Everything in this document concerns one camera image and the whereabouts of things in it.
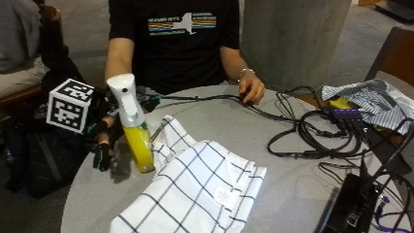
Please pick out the black backpack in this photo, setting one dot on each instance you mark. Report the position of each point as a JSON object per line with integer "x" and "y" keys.
{"x": 47, "y": 161}

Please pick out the yellow spray bottle white head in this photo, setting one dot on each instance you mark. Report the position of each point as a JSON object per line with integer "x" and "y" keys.
{"x": 131, "y": 119}

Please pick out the white marker cube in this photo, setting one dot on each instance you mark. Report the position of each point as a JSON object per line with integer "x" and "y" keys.
{"x": 68, "y": 105}

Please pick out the grey concrete pillar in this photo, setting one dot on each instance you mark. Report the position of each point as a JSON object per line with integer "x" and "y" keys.
{"x": 297, "y": 42}

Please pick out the yellow object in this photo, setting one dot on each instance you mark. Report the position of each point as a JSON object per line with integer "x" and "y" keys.
{"x": 341, "y": 103}

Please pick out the black hub with blue ports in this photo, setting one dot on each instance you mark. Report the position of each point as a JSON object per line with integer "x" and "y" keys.
{"x": 345, "y": 114}

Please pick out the white checked cloth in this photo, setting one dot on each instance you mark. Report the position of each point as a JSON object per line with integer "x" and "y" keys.
{"x": 193, "y": 187}

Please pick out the the person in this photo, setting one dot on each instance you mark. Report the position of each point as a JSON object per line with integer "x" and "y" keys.
{"x": 172, "y": 45}

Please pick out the striped grey white shirt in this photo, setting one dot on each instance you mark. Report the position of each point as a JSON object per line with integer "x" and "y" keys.
{"x": 380, "y": 102}

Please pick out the brown wooden chair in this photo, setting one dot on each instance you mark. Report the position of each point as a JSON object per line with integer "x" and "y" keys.
{"x": 394, "y": 55}

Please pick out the black electronic box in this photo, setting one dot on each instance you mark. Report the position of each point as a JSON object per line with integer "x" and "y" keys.
{"x": 352, "y": 207}

